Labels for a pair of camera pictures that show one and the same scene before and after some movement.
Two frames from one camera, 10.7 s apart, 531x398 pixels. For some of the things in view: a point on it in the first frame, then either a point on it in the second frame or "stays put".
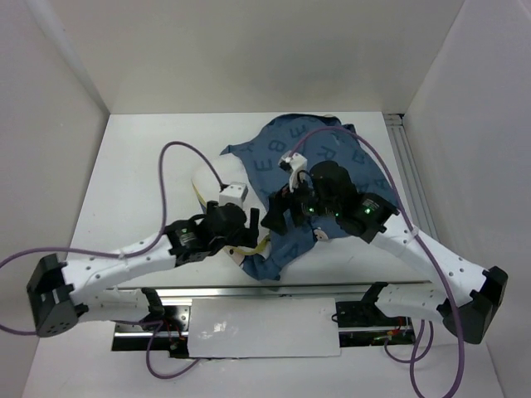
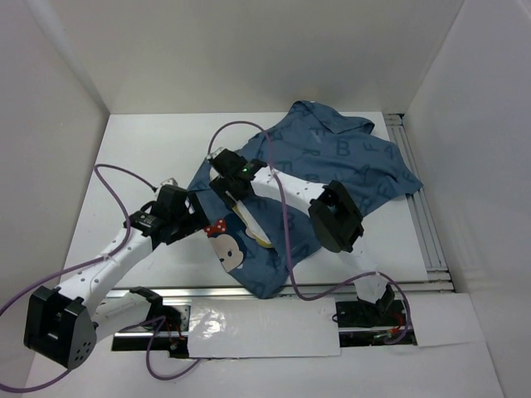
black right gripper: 279,202 → 221,186
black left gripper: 246,235 → 195,220
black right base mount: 365,313 stays put
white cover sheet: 263,327 stays put
